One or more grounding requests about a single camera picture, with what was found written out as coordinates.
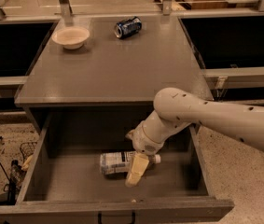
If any grey cabinet counter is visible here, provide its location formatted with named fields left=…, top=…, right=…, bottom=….
left=15, top=16, right=213, bottom=130

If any metal railing frame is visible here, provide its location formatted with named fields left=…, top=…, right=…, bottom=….
left=0, top=0, right=264, bottom=22

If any black wire basket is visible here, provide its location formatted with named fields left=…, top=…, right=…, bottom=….
left=20, top=142, right=37, bottom=161

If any open grey top drawer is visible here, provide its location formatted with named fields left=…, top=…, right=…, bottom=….
left=0, top=114, right=234, bottom=224

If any white paper bowl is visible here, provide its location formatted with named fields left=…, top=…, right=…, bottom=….
left=51, top=26, right=90, bottom=49

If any clear plastic water bottle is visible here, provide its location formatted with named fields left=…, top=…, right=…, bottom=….
left=100, top=151, right=161, bottom=175

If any blue soda can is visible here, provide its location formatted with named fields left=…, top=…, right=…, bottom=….
left=114, top=17, right=142, bottom=39

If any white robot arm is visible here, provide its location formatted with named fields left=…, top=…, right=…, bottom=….
left=125, top=88, right=264, bottom=187

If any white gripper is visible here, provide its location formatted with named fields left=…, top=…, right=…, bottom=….
left=125, top=122, right=164, bottom=188

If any black drawer handle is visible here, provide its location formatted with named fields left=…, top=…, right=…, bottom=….
left=97, top=212, right=136, bottom=224

